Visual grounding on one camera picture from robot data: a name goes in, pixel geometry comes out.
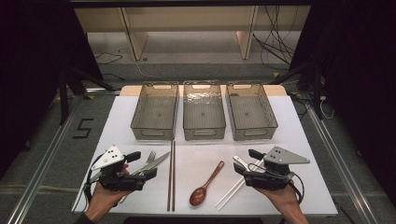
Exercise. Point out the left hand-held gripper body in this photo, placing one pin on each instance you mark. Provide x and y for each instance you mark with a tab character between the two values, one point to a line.
112	180

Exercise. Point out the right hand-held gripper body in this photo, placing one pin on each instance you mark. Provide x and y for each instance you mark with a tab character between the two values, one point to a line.
267	180

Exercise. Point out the metal spoon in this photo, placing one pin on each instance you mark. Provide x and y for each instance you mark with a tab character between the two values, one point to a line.
241	161

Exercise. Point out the metal fork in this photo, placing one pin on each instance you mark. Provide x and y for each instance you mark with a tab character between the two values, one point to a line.
151	157

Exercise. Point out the brown chopstick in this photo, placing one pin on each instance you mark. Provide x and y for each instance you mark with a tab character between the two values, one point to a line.
173	186
169	186

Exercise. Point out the grey transparent plastic basket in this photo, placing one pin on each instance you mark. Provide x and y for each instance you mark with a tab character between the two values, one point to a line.
203	112
155	112
249	112

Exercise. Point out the brown wooden spoon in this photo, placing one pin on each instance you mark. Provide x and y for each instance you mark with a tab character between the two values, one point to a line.
199	195

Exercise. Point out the person's left hand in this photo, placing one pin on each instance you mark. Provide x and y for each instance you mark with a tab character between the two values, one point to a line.
101	202

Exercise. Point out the person's right hand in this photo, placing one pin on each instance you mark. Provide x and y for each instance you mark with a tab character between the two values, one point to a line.
286	200

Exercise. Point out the white paper sheet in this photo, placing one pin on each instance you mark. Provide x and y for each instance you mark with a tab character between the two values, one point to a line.
193	152

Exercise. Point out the black tripod stand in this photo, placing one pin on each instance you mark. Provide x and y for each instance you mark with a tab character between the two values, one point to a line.
317	90
63	93

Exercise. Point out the black curtain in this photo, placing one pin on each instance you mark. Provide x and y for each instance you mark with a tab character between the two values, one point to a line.
31	77
361	77

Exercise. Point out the light wooden bench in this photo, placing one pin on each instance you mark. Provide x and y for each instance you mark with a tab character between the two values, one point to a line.
186	18

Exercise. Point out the aluminium floor rail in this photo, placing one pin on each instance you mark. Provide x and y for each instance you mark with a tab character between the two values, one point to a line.
40	174
339	161

